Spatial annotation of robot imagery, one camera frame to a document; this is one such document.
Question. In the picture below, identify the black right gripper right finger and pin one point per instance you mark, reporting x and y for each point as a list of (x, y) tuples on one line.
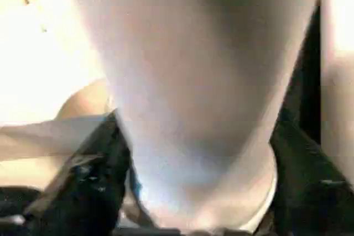
[(315, 197)]

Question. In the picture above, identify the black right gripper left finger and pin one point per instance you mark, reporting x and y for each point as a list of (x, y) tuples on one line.
[(83, 192)]

